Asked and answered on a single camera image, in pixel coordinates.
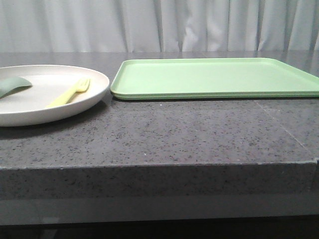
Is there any yellow plastic fork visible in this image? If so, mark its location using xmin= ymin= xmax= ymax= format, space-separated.
xmin=46 ymin=78 xmax=90 ymax=108

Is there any white round plate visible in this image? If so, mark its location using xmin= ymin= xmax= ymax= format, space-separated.
xmin=0 ymin=65 xmax=110 ymax=126

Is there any light green serving tray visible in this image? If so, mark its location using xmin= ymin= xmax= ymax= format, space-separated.
xmin=110 ymin=58 xmax=319 ymax=100

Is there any green plastic spoon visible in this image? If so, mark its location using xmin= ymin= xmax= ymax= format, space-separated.
xmin=0 ymin=77 xmax=32 ymax=98

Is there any white pleated curtain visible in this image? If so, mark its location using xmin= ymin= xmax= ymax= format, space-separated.
xmin=0 ymin=0 xmax=319 ymax=53

